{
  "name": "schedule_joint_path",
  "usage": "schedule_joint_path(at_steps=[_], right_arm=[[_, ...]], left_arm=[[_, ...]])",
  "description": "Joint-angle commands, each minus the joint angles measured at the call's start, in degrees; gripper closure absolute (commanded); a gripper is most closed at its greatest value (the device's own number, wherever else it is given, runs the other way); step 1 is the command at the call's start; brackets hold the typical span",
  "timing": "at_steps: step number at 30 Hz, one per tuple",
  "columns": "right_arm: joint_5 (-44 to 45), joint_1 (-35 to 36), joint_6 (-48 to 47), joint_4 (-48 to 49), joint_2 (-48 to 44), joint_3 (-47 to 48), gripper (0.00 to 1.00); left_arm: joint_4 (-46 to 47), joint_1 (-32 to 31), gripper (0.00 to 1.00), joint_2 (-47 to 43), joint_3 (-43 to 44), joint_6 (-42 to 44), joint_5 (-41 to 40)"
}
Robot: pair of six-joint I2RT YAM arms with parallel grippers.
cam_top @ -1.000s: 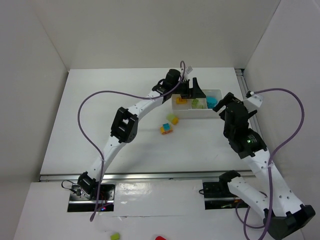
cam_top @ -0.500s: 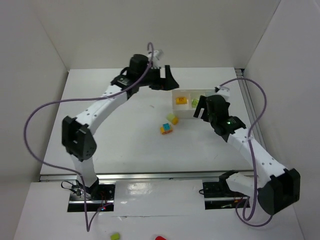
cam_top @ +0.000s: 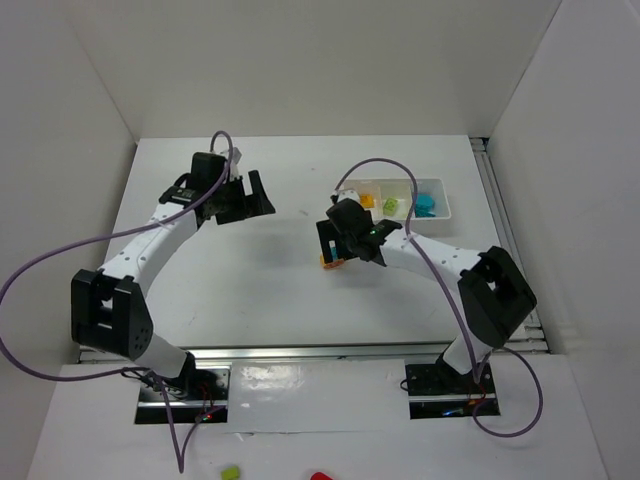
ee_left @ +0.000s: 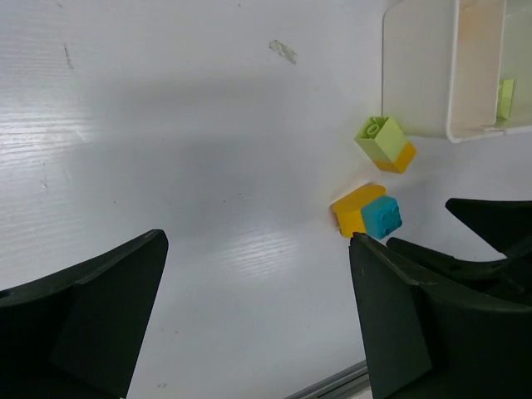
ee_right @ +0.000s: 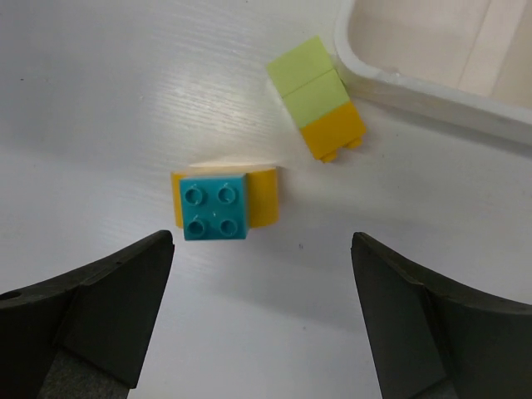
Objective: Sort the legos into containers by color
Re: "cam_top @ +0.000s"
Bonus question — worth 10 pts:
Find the orange green lego stack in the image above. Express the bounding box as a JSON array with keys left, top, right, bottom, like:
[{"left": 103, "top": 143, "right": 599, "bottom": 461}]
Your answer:
[{"left": 320, "top": 240, "right": 346, "bottom": 270}]

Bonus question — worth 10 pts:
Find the orange lego brick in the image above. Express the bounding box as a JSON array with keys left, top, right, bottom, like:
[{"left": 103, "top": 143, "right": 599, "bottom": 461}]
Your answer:
[{"left": 359, "top": 194, "right": 375, "bottom": 209}]

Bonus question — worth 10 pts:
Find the teal rounded lego piece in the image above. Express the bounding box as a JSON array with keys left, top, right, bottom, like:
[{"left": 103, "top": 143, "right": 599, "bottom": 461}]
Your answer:
[{"left": 414, "top": 193, "right": 436, "bottom": 218}]

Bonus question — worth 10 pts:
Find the green lego brick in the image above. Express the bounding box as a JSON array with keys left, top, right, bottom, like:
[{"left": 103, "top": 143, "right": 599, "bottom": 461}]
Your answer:
[{"left": 383, "top": 197, "right": 399, "bottom": 216}]

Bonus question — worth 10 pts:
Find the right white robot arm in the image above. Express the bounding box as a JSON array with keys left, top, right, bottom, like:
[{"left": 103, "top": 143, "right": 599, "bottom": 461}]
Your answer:
[{"left": 316, "top": 198, "right": 537, "bottom": 380}]

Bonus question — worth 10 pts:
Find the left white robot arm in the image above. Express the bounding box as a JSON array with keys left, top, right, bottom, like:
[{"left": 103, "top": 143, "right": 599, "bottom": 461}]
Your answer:
[{"left": 71, "top": 147, "right": 275, "bottom": 394}]

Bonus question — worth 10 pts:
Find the white divided container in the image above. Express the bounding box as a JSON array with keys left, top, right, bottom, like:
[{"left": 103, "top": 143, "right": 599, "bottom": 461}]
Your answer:
[{"left": 338, "top": 178, "right": 451, "bottom": 222}]

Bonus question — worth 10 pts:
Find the red object foreground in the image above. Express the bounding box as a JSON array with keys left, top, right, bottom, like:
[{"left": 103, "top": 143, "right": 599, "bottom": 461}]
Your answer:
[{"left": 309, "top": 471, "right": 334, "bottom": 480}]

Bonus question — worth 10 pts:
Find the lime green lego foreground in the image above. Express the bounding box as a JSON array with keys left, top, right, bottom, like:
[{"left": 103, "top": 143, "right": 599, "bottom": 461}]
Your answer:
[{"left": 220, "top": 465, "right": 241, "bottom": 480}]

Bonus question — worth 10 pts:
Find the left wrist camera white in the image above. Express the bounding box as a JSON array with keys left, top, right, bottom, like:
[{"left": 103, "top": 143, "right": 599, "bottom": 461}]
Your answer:
[{"left": 220, "top": 147, "right": 242, "bottom": 179}]

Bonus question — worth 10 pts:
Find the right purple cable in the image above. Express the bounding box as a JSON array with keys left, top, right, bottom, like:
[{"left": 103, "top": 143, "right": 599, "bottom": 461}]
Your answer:
[{"left": 332, "top": 158, "right": 545, "bottom": 438}]

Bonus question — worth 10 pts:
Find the aluminium rail front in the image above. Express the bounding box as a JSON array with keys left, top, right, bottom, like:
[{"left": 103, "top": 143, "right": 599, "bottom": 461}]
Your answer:
[{"left": 79, "top": 340, "right": 451, "bottom": 363}]

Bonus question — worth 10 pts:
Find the aluminium rail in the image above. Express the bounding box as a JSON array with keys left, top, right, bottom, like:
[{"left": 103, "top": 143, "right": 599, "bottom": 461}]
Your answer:
[
  {"left": 469, "top": 137, "right": 550, "bottom": 354},
  {"left": 79, "top": 340, "right": 451, "bottom": 363}
]

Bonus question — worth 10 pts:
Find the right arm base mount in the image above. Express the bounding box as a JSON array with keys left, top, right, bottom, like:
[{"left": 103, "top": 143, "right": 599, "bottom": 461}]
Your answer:
[{"left": 399, "top": 363, "right": 500, "bottom": 420}]

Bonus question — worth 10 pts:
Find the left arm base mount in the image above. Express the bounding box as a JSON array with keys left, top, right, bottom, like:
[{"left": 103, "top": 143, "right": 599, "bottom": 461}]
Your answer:
[{"left": 134, "top": 366, "right": 231, "bottom": 425}]

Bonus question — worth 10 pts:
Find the aluminium rail right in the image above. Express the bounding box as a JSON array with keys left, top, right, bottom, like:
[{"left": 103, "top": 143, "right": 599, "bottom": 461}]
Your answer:
[{"left": 469, "top": 137, "right": 550, "bottom": 354}]

